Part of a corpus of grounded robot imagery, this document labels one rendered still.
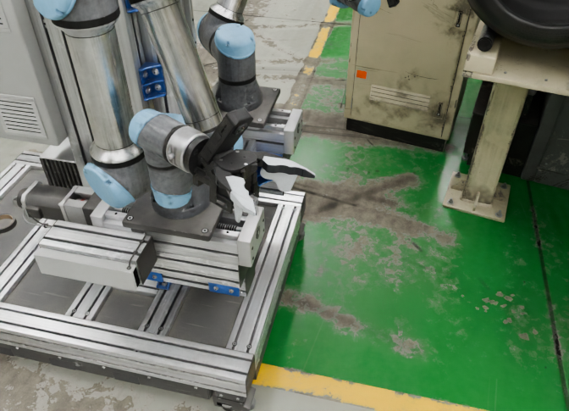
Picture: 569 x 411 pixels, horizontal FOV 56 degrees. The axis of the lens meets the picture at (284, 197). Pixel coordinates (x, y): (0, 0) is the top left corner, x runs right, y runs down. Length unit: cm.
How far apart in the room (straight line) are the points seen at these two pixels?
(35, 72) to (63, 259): 46
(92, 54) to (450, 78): 190
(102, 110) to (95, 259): 46
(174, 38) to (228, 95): 64
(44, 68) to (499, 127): 167
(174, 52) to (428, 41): 168
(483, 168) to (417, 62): 58
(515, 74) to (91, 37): 130
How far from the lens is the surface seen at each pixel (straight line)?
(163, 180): 103
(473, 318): 211
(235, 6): 173
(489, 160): 241
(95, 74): 104
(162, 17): 105
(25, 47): 144
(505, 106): 228
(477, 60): 180
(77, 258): 142
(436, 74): 263
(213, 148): 88
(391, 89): 271
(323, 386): 185
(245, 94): 167
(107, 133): 110
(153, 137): 98
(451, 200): 251
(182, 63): 106
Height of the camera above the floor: 160
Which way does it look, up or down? 41 degrees down
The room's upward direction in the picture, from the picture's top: straight up
